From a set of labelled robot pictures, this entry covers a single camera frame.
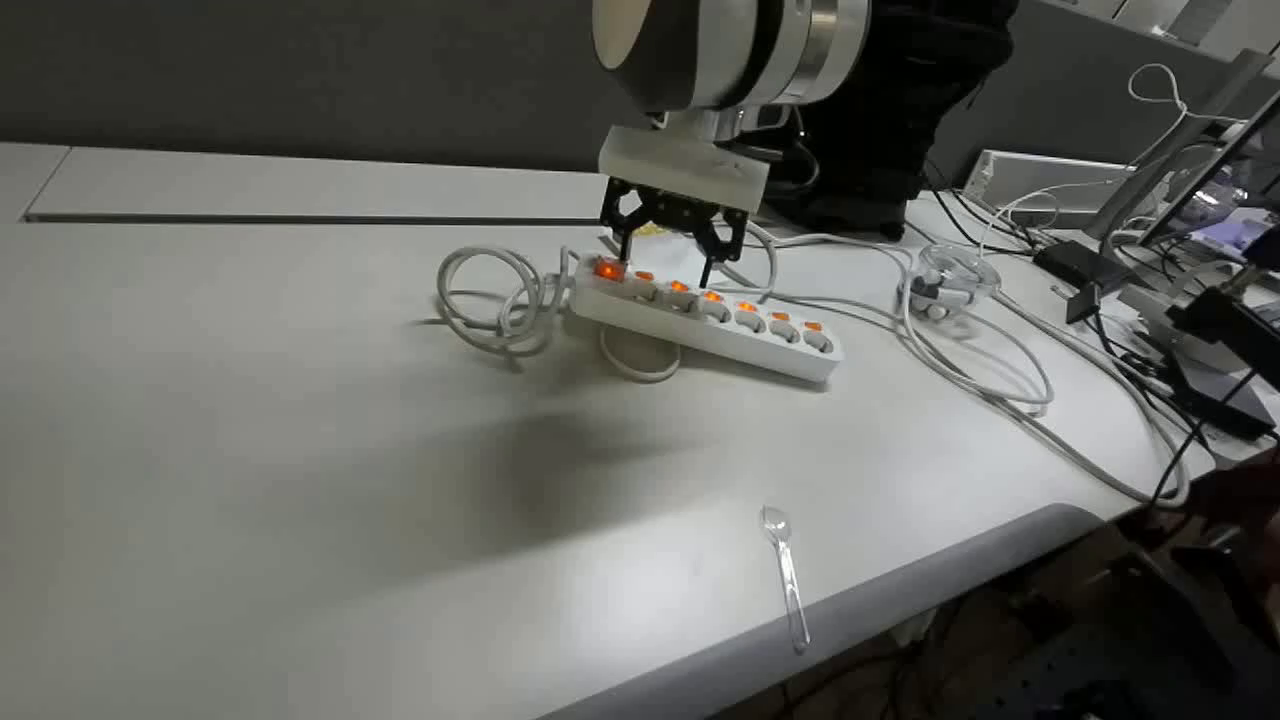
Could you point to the crumpled clear plastic wrapper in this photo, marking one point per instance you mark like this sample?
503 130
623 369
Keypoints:
951 287

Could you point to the black flat device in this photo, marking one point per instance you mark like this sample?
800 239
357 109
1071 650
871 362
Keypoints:
1204 362

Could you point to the black office chair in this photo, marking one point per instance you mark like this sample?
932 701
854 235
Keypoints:
906 107

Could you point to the gray partition panel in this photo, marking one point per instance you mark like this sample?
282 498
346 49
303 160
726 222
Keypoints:
295 72

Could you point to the gray flat tray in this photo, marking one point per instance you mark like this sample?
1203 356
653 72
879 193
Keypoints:
1044 180

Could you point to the clear plastic spoon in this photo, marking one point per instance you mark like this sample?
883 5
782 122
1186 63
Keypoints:
778 522

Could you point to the silver metal stand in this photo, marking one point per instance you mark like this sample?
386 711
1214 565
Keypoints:
1186 160

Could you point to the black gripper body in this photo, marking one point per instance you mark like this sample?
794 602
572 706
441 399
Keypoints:
675 211

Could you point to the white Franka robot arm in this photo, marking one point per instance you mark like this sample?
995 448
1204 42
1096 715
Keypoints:
693 55

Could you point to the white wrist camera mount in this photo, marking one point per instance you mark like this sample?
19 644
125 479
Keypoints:
683 160

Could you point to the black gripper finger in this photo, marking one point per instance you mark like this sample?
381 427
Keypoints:
721 246
616 235

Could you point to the white six-socket power strip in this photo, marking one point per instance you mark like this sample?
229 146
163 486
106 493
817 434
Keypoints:
726 338

